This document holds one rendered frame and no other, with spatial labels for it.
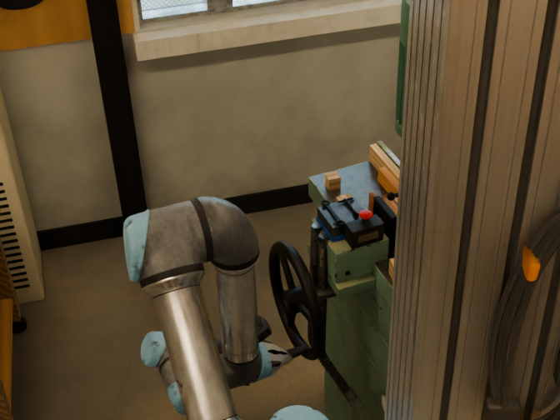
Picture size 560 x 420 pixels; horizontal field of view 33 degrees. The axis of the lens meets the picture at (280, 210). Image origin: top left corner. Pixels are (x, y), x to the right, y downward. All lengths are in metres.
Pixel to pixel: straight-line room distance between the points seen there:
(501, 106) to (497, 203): 0.10
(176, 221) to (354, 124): 2.10
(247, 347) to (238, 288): 0.17
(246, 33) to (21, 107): 0.82
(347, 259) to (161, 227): 0.62
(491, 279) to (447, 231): 0.08
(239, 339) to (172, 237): 0.33
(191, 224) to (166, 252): 0.07
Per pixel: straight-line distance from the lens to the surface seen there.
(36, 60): 3.30
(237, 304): 1.80
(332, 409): 2.84
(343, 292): 2.16
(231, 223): 1.66
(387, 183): 2.37
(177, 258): 1.63
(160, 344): 1.98
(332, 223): 2.12
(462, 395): 1.03
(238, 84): 3.44
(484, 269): 0.90
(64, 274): 3.61
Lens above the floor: 2.34
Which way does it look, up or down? 38 degrees down
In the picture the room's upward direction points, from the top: 2 degrees counter-clockwise
